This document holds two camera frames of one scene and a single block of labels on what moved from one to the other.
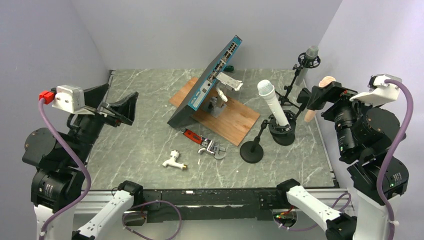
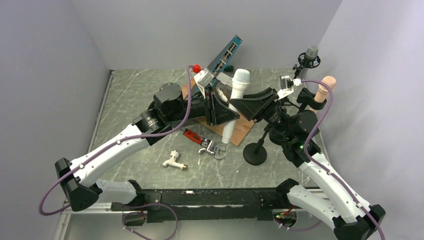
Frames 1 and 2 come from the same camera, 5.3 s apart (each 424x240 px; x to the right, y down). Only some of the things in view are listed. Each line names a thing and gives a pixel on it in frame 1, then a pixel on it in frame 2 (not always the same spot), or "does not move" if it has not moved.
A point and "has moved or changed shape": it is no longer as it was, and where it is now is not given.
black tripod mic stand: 309,62 does not move
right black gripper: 332,92 to 256,106
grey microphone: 312,52 does not move
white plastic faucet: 174,154 does not move
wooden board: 232,124 does not move
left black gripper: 124,110 to 221,113
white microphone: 266,88 has moved or changed shape
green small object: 229,68 does not move
